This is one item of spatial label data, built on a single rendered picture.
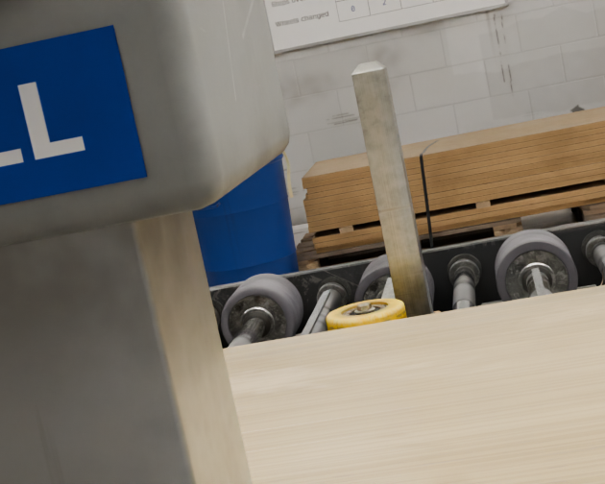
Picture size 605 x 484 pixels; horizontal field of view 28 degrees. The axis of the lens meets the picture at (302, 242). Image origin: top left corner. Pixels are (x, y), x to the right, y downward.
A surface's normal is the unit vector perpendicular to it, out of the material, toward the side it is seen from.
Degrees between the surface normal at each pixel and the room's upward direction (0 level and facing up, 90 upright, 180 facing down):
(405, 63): 90
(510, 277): 90
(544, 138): 90
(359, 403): 0
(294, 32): 90
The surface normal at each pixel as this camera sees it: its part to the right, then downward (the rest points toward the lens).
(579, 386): -0.20, -0.97
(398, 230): -0.13, 0.18
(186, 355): 0.97, -0.18
